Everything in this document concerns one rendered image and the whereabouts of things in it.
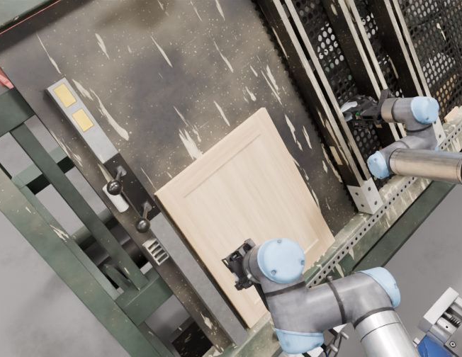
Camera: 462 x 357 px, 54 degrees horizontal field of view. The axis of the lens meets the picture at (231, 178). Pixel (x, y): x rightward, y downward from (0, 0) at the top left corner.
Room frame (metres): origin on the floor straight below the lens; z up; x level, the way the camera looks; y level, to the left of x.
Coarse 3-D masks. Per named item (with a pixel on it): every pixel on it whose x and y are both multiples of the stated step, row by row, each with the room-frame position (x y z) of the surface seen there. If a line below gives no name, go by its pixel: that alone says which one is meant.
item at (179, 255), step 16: (64, 80) 0.88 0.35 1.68; (64, 112) 0.83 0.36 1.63; (80, 128) 0.81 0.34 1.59; (96, 128) 0.82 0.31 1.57; (96, 144) 0.79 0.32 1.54; (112, 144) 0.79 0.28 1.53; (160, 224) 0.67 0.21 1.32; (160, 240) 0.63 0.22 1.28; (176, 240) 0.64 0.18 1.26; (176, 256) 0.61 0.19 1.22; (192, 256) 0.61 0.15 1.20; (192, 272) 0.58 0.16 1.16; (192, 288) 0.56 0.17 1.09; (208, 288) 0.55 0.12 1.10; (208, 304) 0.52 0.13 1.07; (224, 304) 0.52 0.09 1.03; (224, 320) 0.48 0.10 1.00; (240, 336) 0.45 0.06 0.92
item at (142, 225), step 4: (144, 204) 0.69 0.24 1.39; (148, 204) 0.69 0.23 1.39; (144, 208) 0.67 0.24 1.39; (148, 208) 0.68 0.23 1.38; (144, 212) 0.65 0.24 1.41; (144, 216) 0.64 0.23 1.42; (140, 220) 0.60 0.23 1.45; (144, 220) 0.60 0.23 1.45; (148, 220) 0.61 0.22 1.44; (136, 224) 0.60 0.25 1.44; (140, 224) 0.59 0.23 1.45; (144, 224) 0.59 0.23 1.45; (148, 224) 0.59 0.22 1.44; (136, 228) 0.59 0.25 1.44; (140, 228) 0.58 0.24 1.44; (144, 228) 0.58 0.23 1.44; (148, 228) 0.59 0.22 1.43; (140, 232) 0.58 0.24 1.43; (144, 232) 0.58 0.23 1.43
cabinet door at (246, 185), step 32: (256, 128) 0.94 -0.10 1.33; (224, 160) 0.85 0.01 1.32; (256, 160) 0.87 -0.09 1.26; (288, 160) 0.89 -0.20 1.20; (160, 192) 0.74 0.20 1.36; (192, 192) 0.76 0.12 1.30; (224, 192) 0.78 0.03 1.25; (256, 192) 0.80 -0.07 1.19; (288, 192) 0.82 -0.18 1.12; (192, 224) 0.69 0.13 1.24; (224, 224) 0.71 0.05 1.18; (256, 224) 0.73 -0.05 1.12; (288, 224) 0.75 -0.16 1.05; (320, 224) 0.77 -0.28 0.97; (224, 256) 0.64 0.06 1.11; (224, 288) 0.56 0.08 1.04; (256, 320) 0.50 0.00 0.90
